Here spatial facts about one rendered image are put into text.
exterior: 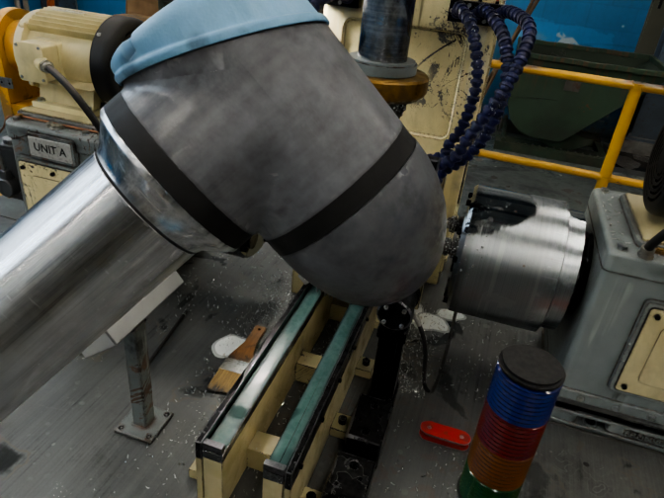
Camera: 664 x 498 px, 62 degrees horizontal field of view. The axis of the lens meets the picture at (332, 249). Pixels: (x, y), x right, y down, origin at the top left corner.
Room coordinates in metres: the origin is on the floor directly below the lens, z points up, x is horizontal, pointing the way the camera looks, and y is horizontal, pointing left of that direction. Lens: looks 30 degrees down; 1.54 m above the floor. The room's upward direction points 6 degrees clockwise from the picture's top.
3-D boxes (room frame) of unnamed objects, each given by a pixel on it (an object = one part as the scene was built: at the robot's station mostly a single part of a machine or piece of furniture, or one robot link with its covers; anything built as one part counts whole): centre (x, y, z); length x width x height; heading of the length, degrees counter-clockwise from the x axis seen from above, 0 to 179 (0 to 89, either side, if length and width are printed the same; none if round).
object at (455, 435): (0.68, -0.23, 0.81); 0.09 x 0.03 x 0.02; 75
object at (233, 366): (0.83, 0.16, 0.80); 0.21 x 0.05 x 0.01; 167
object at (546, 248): (0.91, -0.36, 1.04); 0.41 x 0.25 x 0.25; 75
